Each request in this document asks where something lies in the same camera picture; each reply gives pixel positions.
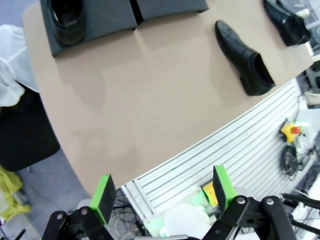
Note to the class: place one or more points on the white slotted base plate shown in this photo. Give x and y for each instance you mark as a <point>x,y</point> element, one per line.
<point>225,155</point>

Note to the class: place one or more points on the yellow cloth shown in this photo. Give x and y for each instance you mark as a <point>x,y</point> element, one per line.
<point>10,195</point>

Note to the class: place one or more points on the white plastic cover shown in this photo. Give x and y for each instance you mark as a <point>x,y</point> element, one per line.
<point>10,65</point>

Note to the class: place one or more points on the black leather dress shoe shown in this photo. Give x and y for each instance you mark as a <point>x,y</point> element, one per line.
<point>67,25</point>
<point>237,50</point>
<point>282,22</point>

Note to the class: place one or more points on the black metal shoe stand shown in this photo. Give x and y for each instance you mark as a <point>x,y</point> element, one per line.
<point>107,22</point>
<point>170,7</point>

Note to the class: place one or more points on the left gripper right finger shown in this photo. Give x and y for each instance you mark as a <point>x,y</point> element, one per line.
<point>223,185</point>

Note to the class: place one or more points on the yellow plastic block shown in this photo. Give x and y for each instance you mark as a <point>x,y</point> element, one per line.
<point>210,193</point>

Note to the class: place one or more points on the yellow emergency stop button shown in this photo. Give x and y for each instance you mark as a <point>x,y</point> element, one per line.
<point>291,131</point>

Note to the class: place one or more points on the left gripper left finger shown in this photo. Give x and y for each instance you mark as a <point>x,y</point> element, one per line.
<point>102,197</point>

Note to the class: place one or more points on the black bulky bag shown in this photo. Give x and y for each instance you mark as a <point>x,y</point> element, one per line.
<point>22,130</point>

